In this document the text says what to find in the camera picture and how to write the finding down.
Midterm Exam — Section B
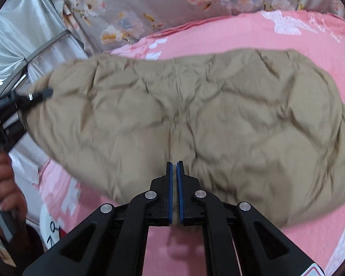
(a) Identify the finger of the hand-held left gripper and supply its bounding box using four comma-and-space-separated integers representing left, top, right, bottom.
13, 88, 54, 111

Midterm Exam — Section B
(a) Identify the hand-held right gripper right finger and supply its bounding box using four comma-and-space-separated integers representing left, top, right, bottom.
176, 160, 326, 276

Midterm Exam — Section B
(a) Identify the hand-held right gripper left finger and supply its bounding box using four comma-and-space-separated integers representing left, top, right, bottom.
22, 161, 173, 276

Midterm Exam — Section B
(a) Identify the khaki quilted jacket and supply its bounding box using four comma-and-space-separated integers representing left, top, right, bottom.
24, 48, 345, 228

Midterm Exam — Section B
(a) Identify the person's left hand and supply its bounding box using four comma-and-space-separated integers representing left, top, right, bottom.
0, 152, 28, 219

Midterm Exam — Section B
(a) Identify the grey metal bar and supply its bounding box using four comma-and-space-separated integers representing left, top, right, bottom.
13, 29, 71, 93

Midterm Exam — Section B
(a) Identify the silver curtain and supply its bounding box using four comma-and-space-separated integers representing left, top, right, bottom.
0, 0, 88, 222

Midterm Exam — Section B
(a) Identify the white round cartoon print object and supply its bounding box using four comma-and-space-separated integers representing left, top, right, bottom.
40, 204, 74, 252

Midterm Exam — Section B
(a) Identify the grey floral bed sheet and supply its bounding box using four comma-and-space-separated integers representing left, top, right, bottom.
42, 0, 345, 54

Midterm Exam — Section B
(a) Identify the pink printed blanket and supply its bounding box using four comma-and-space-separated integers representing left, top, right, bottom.
36, 9, 345, 276

